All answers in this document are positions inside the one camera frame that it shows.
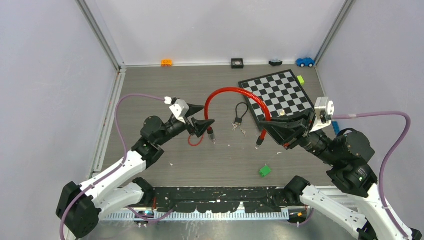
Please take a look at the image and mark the small silver keys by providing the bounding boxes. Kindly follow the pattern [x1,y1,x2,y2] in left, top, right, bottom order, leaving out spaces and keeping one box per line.
[232,123,240,131]

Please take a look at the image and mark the small black toy car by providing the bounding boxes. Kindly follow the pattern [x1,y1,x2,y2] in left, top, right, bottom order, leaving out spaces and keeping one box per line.
[268,59,283,67]

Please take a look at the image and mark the aluminium front rail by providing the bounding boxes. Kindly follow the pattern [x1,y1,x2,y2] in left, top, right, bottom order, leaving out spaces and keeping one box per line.
[70,185,373,222]

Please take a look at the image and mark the lime green block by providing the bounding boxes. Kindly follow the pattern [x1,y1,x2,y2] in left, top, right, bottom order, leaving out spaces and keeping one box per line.
[297,75,305,86]

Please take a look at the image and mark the blue toy brick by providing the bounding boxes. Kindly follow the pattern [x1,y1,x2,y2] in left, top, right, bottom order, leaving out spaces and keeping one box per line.
[331,121,341,135]

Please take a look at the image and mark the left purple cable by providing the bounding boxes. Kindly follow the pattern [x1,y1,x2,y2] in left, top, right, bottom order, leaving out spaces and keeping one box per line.
[58,93,176,240]

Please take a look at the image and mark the small black box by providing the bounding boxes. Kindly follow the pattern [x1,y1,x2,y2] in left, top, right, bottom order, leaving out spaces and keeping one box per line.
[231,58,244,69]

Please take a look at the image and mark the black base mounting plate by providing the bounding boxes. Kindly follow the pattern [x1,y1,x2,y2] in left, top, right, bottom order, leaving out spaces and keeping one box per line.
[121,186,319,214]

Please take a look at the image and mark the blue toy car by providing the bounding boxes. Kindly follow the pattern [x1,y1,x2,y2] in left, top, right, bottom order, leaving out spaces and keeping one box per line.
[295,57,316,68]

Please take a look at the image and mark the green toy brick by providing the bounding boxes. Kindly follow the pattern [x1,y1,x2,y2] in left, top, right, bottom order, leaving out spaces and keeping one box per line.
[258,165,272,178]

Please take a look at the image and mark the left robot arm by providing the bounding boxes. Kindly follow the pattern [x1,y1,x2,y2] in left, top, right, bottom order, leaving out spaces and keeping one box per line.
[56,100,215,239]

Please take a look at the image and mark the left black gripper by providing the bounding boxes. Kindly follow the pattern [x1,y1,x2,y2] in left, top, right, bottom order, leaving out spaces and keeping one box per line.
[156,104,214,147]

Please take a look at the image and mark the orange toy block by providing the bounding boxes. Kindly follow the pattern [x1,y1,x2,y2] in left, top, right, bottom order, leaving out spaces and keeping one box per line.
[160,59,173,67]

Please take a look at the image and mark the black white chessboard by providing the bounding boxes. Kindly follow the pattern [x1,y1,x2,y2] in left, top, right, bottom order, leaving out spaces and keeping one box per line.
[238,69,314,118]

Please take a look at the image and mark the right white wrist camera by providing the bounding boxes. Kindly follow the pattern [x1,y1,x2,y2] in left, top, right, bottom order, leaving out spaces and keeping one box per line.
[310,97,335,133]

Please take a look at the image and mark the red cable padlock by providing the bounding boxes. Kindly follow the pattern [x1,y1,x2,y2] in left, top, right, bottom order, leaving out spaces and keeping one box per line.
[187,134,205,147]

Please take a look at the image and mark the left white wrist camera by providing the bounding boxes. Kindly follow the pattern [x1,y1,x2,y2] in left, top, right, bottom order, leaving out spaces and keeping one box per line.
[164,96,190,124]

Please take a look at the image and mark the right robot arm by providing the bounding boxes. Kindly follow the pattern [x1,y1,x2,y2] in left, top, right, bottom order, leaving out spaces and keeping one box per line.
[259,111,423,240]

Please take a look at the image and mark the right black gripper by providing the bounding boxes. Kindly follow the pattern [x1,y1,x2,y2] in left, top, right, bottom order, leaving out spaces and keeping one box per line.
[257,106,340,164]

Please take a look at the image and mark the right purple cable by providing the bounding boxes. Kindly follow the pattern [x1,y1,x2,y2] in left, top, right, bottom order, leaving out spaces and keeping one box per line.
[294,111,412,239]

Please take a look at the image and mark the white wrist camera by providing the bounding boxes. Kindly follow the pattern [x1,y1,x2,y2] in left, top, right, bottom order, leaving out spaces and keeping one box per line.
[310,97,335,133]
[164,96,190,124]

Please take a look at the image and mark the red hose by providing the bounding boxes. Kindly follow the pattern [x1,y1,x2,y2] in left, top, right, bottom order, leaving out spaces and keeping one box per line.
[203,86,273,149]

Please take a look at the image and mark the black cable padlock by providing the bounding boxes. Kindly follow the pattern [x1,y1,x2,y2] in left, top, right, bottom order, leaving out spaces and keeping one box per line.
[234,102,249,125]

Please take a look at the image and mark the purple cable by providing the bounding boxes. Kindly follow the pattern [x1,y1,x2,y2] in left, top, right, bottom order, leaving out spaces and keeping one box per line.
[58,93,176,240]
[294,111,412,239]

